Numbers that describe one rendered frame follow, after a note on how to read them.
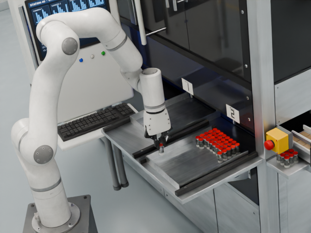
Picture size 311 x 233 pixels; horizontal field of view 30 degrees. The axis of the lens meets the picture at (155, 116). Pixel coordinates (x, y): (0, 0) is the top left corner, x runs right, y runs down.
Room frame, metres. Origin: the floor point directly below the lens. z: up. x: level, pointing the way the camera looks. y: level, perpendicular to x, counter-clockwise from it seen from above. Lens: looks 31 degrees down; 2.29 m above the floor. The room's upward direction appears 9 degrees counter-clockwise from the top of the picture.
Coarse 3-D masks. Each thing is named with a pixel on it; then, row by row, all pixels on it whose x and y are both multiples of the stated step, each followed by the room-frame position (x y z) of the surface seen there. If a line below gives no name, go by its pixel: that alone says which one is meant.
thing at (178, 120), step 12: (180, 96) 2.51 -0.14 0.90; (168, 108) 2.45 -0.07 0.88; (180, 108) 2.43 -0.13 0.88; (192, 108) 2.41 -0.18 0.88; (204, 108) 2.39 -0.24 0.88; (132, 120) 2.36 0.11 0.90; (180, 120) 2.32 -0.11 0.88; (192, 120) 2.30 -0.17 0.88; (204, 120) 2.26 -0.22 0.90; (144, 132) 2.26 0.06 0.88
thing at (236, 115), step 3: (228, 105) 2.10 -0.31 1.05; (228, 108) 2.10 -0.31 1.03; (231, 108) 2.08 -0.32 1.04; (228, 111) 2.10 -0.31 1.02; (231, 111) 2.08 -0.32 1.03; (234, 111) 2.07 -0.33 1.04; (237, 111) 2.05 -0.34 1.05; (228, 114) 2.11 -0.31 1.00; (234, 114) 2.07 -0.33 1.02; (237, 114) 2.05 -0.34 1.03; (231, 117) 2.09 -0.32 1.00; (237, 117) 2.05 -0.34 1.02; (234, 120) 2.07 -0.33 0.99; (237, 120) 2.05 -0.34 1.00
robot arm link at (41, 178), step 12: (24, 120) 1.84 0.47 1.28; (12, 132) 1.81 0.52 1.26; (24, 132) 1.76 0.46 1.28; (12, 144) 1.82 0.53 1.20; (24, 168) 1.77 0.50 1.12; (36, 168) 1.75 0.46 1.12; (48, 168) 1.75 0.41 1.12; (36, 180) 1.72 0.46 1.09; (48, 180) 1.72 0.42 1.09; (60, 180) 1.76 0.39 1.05
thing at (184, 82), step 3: (183, 81) 2.41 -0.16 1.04; (186, 81) 2.39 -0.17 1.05; (183, 84) 2.41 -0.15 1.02; (186, 84) 2.39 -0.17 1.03; (189, 84) 2.36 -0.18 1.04; (183, 87) 2.41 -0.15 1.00; (186, 87) 2.39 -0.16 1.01; (189, 87) 2.37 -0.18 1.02; (192, 87) 2.34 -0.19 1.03; (186, 90) 2.39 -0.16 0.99; (189, 90) 2.37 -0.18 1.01; (192, 90) 2.35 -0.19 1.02; (192, 93) 2.35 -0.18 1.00
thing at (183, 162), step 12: (204, 132) 2.16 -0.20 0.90; (180, 144) 2.10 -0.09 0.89; (192, 144) 2.11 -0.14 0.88; (156, 156) 2.05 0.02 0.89; (168, 156) 2.04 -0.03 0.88; (180, 156) 2.03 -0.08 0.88; (192, 156) 2.02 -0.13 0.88; (204, 156) 2.00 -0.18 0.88; (216, 156) 1.99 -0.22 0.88; (240, 156) 1.93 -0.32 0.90; (156, 168) 1.95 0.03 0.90; (168, 168) 1.96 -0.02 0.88; (180, 168) 1.94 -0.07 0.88; (192, 168) 1.93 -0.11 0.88; (204, 168) 1.92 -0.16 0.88; (216, 168) 1.87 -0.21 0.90; (168, 180) 1.87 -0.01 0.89; (180, 180) 1.86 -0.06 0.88; (192, 180) 1.82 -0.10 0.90
